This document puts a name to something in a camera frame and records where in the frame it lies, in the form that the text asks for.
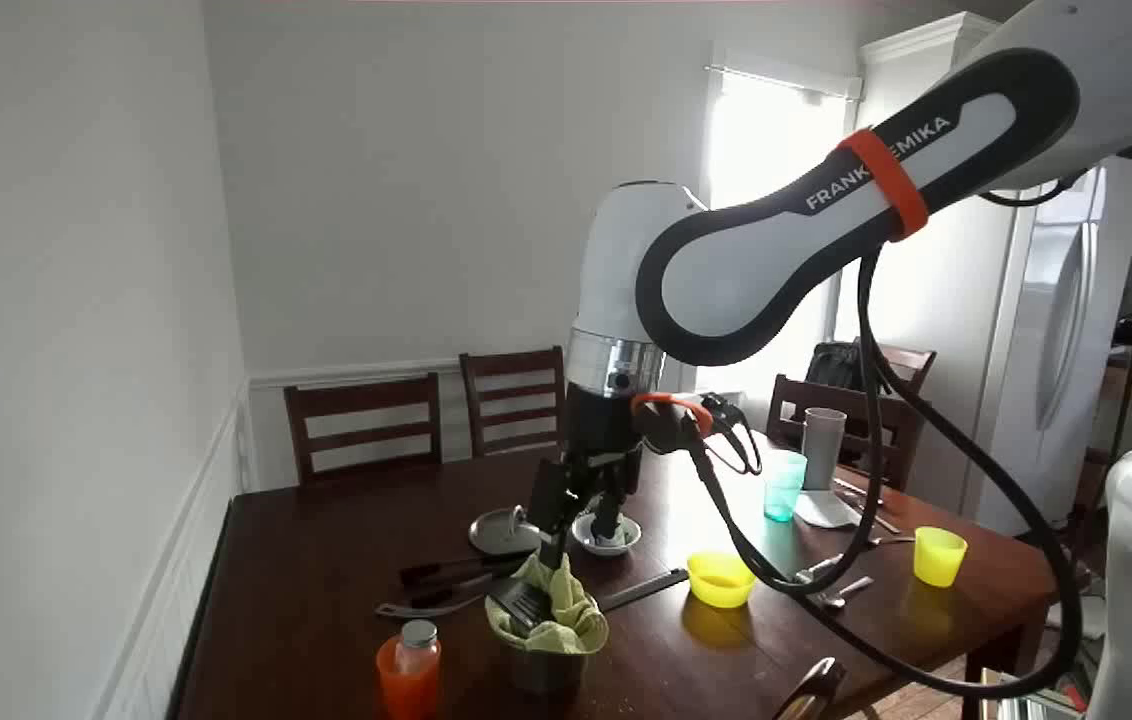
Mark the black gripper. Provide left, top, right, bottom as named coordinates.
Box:
left=563, top=382, right=652, bottom=545

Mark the silver fork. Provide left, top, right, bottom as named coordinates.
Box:
left=793, top=546, right=863, bottom=588

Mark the silver spoon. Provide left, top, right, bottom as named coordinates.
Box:
left=817, top=572, right=880, bottom=611

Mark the silver metal bowl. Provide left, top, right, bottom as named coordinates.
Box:
left=569, top=513, right=645, bottom=560

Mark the yellow bowl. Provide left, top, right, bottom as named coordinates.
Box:
left=683, top=546, right=761, bottom=616

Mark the silver table knife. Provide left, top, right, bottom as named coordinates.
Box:
left=597, top=563, right=693, bottom=616

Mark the round grey pot lid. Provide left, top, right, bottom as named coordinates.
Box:
left=463, top=501, right=559, bottom=560

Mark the light green cloth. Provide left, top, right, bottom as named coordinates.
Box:
left=479, top=546, right=610, bottom=659

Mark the dark wooden chair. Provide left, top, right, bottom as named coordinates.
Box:
left=455, top=345, right=571, bottom=462
left=768, top=650, right=853, bottom=720
left=763, top=373, right=928, bottom=493
left=804, top=334, right=939, bottom=405
left=280, top=368, right=444, bottom=486

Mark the black spatula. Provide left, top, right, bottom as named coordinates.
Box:
left=394, top=550, right=529, bottom=598

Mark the teal plastic cup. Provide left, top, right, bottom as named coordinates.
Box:
left=761, top=446, right=813, bottom=528

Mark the metal pot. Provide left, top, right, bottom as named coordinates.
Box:
left=496, top=636, right=591, bottom=702

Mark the grey long utensil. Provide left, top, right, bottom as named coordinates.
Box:
left=373, top=588, right=499, bottom=623

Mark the white plate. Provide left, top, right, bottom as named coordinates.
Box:
left=795, top=486, right=866, bottom=530

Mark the tall grey cup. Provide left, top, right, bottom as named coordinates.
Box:
left=800, top=405, right=853, bottom=496

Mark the silver cutlery piece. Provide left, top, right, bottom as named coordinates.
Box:
left=832, top=478, right=915, bottom=546

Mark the orange bottle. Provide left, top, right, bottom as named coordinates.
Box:
left=373, top=616, right=444, bottom=720

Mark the yellow plastic cup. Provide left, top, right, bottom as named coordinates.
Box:
left=912, top=523, right=972, bottom=590

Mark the bright window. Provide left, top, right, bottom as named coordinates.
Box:
left=700, top=56, right=861, bottom=405

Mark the white refrigerator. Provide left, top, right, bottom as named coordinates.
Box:
left=915, top=157, right=1132, bottom=538

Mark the white tall cabinet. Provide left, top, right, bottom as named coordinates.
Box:
left=856, top=7, right=1035, bottom=133

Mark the orange cable strap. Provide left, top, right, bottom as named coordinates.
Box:
left=840, top=122, right=937, bottom=243
left=626, top=387, right=717, bottom=438

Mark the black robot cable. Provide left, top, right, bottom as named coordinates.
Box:
left=626, top=157, right=1086, bottom=702

